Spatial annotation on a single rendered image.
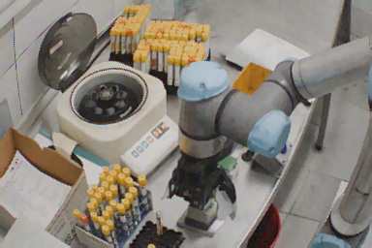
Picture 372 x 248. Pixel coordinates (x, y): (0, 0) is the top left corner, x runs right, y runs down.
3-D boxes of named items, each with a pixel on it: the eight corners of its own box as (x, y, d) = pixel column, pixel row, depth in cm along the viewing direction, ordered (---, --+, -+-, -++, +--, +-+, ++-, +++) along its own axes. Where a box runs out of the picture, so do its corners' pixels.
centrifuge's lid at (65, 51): (42, 37, 126) (27, 34, 130) (53, 114, 141) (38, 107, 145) (96, -3, 139) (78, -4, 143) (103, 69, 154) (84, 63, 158)
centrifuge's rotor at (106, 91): (110, 149, 137) (108, 125, 132) (69, 121, 143) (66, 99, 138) (152, 110, 146) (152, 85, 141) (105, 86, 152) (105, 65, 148)
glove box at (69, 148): (97, 210, 129) (89, 184, 123) (30, 170, 137) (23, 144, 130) (119, 178, 138) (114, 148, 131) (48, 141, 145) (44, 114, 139)
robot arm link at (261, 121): (301, 97, 97) (251, 69, 102) (274, 136, 91) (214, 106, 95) (297, 131, 103) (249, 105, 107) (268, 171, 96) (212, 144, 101)
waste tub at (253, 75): (273, 140, 147) (277, 108, 140) (226, 121, 152) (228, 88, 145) (291, 108, 155) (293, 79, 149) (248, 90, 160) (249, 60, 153)
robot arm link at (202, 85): (214, 96, 94) (167, 75, 98) (212, 150, 102) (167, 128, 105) (241, 71, 99) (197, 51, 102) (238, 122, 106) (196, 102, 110)
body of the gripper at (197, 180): (168, 201, 115) (166, 156, 107) (189, 171, 121) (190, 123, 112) (204, 213, 113) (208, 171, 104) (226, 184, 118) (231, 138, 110)
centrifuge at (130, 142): (132, 194, 134) (127, 156, 126) (50, 137, 147) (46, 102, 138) (196, 133, 149) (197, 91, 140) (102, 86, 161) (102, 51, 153)
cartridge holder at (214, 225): (213, 236, 125) (215, 229, 122) (176, 225, 128) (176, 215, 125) (225, 221, 128) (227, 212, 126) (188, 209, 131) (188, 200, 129)
